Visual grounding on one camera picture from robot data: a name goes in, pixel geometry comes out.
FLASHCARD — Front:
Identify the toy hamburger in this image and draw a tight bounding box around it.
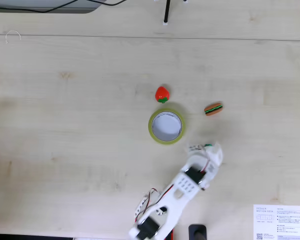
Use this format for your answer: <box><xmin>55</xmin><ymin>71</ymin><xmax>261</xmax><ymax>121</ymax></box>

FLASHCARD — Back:
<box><xmin>203</xmin><ymin>101</ymin><xmax>224</xmax><ymax>117</ymax></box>

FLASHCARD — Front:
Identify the yellow-green tape roll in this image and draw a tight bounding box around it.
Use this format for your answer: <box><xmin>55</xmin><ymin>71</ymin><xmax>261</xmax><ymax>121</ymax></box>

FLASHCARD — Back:
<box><xmin>147</xmin><ymin>107</ymin><xmax>186</xmax><ymax>145</ymax></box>

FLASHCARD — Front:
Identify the black clamp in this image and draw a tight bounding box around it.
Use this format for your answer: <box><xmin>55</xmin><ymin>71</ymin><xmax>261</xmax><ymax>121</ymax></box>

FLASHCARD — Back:
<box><xmin>188</xmin><ymin>224</ymin><xmax>207</xmax><ymax>240</ymax></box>

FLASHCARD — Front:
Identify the red toy strawberry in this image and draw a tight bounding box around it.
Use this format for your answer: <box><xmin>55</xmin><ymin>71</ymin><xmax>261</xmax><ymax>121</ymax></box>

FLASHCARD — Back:
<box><xmin>155</xmin><ymin>86</ymin><xmax>171</xmax><ymax>104</ymax></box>

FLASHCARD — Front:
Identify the white printed paper sheet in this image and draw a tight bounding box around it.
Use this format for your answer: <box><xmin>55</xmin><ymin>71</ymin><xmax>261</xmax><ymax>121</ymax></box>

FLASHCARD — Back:
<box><xmin>253</xmin><ymin>204</ymin><xmax>300</xmax><ymax>240</ymax></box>

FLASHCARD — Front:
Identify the black pole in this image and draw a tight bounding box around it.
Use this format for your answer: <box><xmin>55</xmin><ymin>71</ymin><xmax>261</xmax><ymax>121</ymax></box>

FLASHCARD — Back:
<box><xmin>163</xmin><ymin>0</ymin><xmax>172</xmax><ymax>23</ymax></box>

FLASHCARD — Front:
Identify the dark grey pad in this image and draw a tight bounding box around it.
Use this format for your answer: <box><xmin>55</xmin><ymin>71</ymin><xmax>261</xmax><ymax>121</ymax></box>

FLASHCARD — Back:
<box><xmin>0</xmin><ymin>7</ymin><xmax>98</xmax><ymax>15</ymax></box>

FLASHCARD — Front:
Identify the red white black servo cable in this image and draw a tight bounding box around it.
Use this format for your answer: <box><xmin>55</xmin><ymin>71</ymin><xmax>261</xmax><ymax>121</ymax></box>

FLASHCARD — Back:
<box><xmin>199</xmin><ymin>149</ymin><xmax>213</xmax><ymax>176</ymax></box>

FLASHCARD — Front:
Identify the thin white wire loop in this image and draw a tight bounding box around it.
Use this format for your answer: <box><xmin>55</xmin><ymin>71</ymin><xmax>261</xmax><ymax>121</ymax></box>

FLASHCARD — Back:
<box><xmin>4</xmin><ymin>29</ymin><xmax>22</xmax><ymax>44</ymax></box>

